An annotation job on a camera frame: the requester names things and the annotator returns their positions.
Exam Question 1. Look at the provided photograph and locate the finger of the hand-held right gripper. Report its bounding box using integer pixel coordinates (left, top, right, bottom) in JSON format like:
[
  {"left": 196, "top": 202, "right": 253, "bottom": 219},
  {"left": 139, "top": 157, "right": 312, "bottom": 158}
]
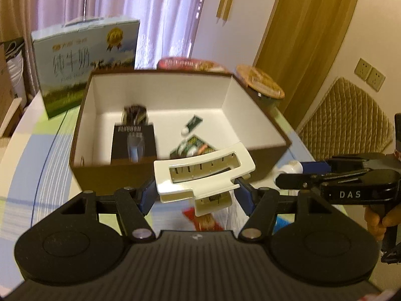
[
  {"left": 326, "top": 152, "right": 378, "bottom": 173},
  {"left": 276, "top": 169, "right": 370, "bottom": 192}
]

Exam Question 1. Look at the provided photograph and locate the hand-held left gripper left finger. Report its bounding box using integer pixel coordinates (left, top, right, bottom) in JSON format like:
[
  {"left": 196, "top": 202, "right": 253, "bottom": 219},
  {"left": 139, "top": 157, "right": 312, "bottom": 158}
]
[{"left": 56, "top": 179, "right": 157, "bottom": 241}]

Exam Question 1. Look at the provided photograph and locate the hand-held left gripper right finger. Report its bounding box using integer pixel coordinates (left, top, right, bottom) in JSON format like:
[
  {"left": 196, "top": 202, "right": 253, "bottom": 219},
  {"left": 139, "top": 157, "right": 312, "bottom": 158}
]
[{"left": 236, "top": 177, "right": 343, "bottom": 242}]

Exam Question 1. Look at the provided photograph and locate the blue and white tube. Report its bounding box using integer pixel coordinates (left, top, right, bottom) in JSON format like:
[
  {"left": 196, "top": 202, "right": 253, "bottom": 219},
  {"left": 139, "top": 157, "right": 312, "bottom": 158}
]
[{"left": 273, "top": 160, "right": 331, "bottom": 189}]

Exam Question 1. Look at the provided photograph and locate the white hair clip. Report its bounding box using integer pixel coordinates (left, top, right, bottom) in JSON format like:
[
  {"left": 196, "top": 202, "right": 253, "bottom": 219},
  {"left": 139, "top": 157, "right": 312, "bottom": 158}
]
[{"left": 153, "top": 142, "right": 257, "bottom": 217}]

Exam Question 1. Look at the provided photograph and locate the red candy packet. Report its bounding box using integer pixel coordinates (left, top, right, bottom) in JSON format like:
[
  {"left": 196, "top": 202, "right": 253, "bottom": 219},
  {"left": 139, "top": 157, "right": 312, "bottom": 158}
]
[{"left": 182, "top": 205, "right": 220, "bottom": 231}]

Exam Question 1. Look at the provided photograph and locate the black shaver box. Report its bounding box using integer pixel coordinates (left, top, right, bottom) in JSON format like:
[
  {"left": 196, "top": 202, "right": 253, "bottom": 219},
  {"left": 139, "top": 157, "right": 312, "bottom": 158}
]
[{"left": 111, "top": 122, "right": 158, "bottom": 164}]

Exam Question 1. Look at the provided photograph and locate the brown cardboard storage box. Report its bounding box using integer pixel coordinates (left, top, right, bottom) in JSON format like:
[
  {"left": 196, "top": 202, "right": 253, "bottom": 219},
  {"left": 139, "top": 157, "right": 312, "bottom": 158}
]
[{"left": 69, "top": 68, "right": 292, "bottom": 195}]

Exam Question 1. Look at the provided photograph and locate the green carded package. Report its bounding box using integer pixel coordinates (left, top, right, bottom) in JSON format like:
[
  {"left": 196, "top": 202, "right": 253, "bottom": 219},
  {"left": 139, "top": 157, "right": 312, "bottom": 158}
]
[{"left": 169, "top": 135, "right": 220, "bottom": 159}]

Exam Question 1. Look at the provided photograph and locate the brown scrunchie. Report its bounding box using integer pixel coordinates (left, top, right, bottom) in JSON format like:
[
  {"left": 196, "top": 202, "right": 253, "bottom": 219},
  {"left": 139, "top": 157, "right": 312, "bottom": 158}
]
[{"left": 121, "top": 104, "right": 149, "bottom": 126}]

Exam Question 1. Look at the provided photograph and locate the person's right hand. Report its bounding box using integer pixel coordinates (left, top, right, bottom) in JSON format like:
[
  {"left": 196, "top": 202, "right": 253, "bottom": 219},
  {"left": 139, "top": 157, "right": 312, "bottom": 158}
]
[{"left": 365, "top": 207, "right": 401, "bottom": 241}]

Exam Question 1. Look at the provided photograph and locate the quilted tan chair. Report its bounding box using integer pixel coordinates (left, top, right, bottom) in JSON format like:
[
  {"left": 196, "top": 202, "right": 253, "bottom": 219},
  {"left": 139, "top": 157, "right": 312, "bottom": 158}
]
[{"left": 296, "top": 77, "right": 396, "bottom": 164}]

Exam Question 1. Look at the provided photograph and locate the green instant noodle cup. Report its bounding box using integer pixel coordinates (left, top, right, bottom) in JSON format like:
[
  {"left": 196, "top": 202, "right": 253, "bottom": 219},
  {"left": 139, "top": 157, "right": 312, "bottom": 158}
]
[{"left": 235, "top": 64, "right": 285, "bottom": 110}]

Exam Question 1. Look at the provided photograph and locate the wooden door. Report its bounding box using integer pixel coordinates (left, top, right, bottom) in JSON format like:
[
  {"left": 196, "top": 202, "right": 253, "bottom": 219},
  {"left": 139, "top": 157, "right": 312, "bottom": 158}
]
[{"left": 254, "top": 0, "right": 365, "bottom": 129}]

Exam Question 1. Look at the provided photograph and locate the red instant meal bowl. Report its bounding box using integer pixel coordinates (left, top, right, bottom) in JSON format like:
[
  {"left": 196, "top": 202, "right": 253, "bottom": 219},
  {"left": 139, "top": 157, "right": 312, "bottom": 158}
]
[{"left": 157, "top": 56, "right": 234, "bottom": 73}]

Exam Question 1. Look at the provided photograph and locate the light blue milk carton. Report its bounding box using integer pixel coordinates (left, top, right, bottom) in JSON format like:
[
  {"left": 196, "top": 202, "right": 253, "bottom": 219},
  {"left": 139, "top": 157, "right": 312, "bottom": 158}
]
[{"left": 31, "top": 18, "right": 140, "bottom": 120}]

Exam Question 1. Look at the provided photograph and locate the white bucket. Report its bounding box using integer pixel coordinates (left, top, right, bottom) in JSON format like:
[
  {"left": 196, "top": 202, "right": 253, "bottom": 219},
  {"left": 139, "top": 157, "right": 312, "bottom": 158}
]
[{"left": 5, "top": 48, "right": 27, "bottom": 101}]

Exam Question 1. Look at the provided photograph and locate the pink sheer curtain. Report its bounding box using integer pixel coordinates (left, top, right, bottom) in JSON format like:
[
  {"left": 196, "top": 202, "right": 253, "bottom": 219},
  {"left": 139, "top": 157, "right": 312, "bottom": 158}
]
[{"left": 34, "top": 0, "right": 210, "bottom": 69}]

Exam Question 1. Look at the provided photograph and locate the beige curtain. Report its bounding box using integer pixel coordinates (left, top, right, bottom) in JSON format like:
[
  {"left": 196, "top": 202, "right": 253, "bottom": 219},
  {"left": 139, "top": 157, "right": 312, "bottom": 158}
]
[{"left": 0, "top": 0, "right": 41, "bottom": 43}]

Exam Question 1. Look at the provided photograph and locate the beige wall socket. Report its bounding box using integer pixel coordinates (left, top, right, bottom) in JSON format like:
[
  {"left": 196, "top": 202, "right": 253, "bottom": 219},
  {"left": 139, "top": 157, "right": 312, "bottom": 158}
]
[
  {"left": 367, "top": 67, "right": 386, "bottom": 92},
  {"left": 355, "top": 58, "right": 373, "bottom": 77}
]

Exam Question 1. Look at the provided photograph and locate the wooden wall strip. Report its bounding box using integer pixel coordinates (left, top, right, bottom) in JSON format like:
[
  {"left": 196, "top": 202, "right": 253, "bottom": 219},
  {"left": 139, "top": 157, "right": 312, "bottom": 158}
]
[
  {"left": 216, "top": 0, "right": 231, "bottom": 19},
  {"left": 223, "top": 0, "right": 238, "bottom": 26}
]

